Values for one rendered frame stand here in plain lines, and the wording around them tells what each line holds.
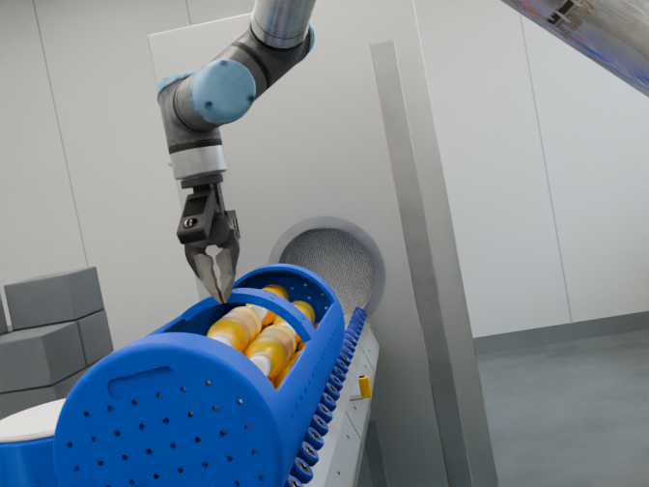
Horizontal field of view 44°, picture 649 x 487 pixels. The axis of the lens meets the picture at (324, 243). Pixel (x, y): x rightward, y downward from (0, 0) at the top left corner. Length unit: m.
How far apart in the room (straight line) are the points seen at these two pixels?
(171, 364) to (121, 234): 5.30
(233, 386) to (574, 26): 0.55
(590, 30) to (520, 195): 5.18
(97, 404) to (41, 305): 3.72
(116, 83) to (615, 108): 3.57
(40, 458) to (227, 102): 0.76
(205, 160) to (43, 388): 3.13
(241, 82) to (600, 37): 0.69
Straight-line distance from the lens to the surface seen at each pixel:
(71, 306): 4.65
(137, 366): 0.99
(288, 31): 1.23
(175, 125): 1.34
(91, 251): 6.37
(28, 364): 4.36
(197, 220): 1.27
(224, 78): 1.22
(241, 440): 0.98
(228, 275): 1.34
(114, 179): 6.26
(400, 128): 1.98
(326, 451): 1.46
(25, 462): 1.62
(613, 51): 0.66
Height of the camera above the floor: 1.37
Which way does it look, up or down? 4 degrees down
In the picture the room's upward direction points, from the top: 11 degrees counter-clockwise
